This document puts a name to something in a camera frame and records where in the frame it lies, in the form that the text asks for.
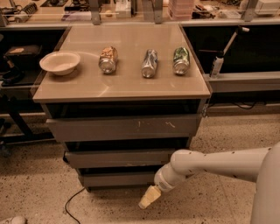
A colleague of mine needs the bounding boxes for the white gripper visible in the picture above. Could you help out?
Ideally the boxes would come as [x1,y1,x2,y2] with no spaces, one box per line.
[138,163,186,209]

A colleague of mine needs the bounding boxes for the grey drawer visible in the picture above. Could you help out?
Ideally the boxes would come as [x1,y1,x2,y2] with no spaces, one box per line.
[78,171,156,188]
[46,115,201,142]
[65,149,176,168]

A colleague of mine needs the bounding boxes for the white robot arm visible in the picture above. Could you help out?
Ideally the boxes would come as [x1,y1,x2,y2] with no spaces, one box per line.
[139,143,280,224]

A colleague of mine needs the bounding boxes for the grey drawer cabinet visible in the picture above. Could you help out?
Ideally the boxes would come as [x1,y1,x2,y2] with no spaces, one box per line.
[32,23,212,193]

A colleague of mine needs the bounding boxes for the silver blue can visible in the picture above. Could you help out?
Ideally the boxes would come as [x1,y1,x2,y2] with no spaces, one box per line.
[142,49,158,79]

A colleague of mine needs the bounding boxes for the white object at floor corner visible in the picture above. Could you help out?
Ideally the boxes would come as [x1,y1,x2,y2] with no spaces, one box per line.
[0,216,27,224]

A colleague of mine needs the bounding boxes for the green can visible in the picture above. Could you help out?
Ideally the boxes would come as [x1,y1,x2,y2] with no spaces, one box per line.
[172,47,190,75]

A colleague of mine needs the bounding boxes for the white bottle with rod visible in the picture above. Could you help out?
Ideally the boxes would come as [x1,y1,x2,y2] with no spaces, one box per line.
[209,26,249,78]

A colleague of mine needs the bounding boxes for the brown patterned can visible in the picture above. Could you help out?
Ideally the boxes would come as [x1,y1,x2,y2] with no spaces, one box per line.
[99,46,118,74]

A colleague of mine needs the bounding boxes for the white bowl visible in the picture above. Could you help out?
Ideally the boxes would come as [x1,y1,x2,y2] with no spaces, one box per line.
[39,51,81,76]

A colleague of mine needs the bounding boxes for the pink stacked trays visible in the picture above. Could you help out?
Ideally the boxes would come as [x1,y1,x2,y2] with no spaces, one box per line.
[168,0,194,21]

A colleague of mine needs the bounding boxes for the white box on shelf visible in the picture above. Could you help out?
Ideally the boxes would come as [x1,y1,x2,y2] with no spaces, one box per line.
[115,0,131,18]

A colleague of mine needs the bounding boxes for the black floor cable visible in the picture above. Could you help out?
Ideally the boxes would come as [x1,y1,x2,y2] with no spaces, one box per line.
[64,186,87,224]

